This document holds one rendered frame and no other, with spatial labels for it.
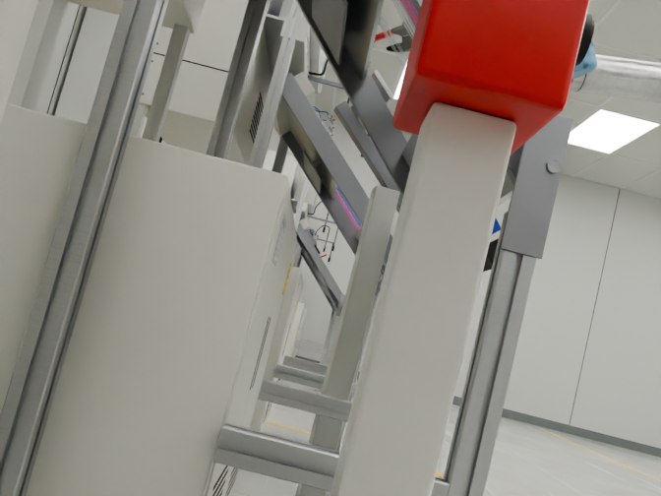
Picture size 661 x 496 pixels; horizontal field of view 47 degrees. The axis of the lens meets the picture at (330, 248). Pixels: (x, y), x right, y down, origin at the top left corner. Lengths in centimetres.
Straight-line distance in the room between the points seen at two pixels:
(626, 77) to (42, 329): 114
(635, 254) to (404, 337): 937
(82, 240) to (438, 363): 51
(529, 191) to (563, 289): 860
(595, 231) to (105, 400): 897
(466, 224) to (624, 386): 926
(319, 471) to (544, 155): 44
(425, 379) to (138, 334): 49
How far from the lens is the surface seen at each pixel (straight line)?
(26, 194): 98
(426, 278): 51
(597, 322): 962
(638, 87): 160
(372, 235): 181
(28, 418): 92
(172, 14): 167
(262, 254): 91
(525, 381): 937
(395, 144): 164
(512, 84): 50
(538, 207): 91
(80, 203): 92
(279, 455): 87
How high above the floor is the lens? 45
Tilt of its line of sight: 6 degrees up
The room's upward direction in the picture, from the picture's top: 14 degrees clockwise
